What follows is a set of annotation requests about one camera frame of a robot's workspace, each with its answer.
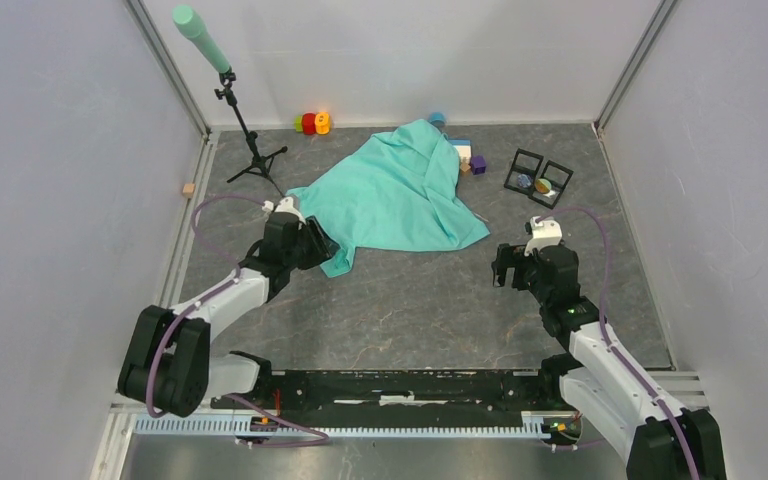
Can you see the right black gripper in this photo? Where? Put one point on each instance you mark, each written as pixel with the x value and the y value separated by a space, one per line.
pixel 505 257

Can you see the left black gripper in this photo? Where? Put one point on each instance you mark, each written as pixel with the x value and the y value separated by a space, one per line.
pixel 323 248

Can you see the yellow landscape brooch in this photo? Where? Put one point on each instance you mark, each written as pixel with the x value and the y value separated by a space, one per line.
pixel 543 186

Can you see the teal t-shirt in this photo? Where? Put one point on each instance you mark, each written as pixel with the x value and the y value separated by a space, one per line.
pixel 397 192

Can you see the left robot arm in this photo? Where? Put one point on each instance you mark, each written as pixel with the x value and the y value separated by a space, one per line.
pixel 167 364

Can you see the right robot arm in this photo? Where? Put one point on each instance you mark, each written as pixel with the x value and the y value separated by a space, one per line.
pixel 654 434

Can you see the black tripod stand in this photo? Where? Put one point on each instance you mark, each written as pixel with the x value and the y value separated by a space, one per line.
pixel 260 165

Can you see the right black display case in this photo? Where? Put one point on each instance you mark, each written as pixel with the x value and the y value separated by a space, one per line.
pixel 560 176

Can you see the black display case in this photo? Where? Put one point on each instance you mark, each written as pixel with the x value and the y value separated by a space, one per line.
pixel 524 162
pixel 560 176

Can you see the left black display case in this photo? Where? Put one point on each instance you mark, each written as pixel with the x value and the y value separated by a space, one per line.
pixel 524 162

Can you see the purple cube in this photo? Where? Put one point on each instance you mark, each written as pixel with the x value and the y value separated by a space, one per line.
pixel 477 164

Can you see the red orange green toy rings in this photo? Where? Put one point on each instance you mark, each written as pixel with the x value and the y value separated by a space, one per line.
pixel 313 123

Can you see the blue white block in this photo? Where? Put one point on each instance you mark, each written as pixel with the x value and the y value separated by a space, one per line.
pixel 463 148

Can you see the small wooden cube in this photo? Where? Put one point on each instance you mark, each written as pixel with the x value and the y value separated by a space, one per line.
pixel 188 190

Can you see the blue round toy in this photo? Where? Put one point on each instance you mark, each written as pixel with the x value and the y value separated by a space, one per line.
pixel 437 119

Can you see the green microphone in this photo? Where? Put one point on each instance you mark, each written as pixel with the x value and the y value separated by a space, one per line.
pixel 193 28

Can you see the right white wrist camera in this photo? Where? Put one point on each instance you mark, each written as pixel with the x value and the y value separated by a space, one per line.
pixel 544 232

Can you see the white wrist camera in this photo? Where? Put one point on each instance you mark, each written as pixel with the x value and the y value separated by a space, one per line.
pixel 544 232
pixel 284 205

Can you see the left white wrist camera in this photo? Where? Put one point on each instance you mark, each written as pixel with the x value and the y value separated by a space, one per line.
pixel 284 205

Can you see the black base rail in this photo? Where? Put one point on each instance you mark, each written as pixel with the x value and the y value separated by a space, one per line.
pixel 406 398

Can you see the white cable duct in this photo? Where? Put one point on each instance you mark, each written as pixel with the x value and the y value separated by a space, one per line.
pixel 247 424

